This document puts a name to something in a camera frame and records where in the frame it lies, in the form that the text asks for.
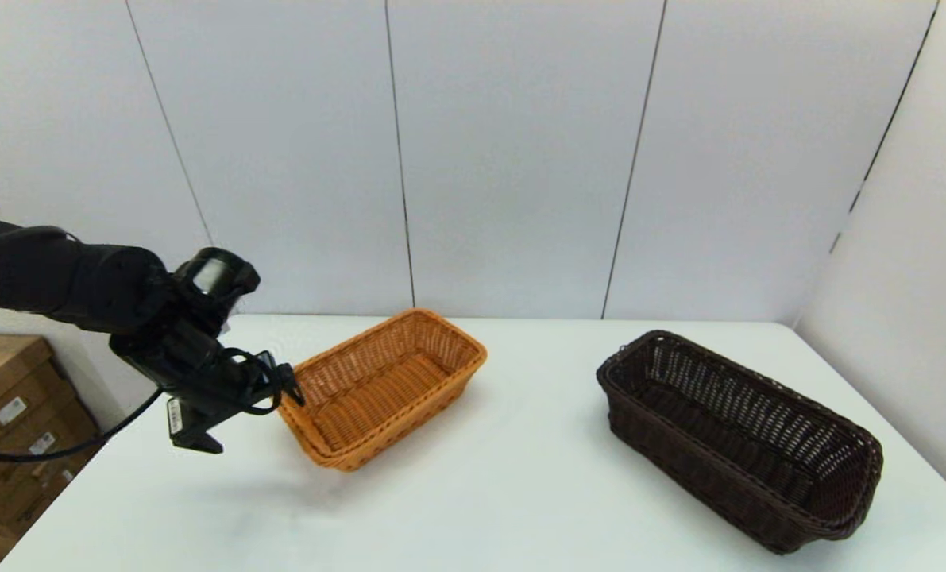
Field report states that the orange wicker basket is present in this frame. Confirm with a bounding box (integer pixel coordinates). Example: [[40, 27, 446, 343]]
[[278, 307, 489, 473]]

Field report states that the dark brown wicker basket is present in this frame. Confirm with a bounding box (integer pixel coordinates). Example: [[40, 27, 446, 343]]
[[596, 330, 885, 555]]

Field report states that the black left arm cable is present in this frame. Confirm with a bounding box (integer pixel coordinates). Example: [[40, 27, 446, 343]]
[[0, 348, 284, 463]]

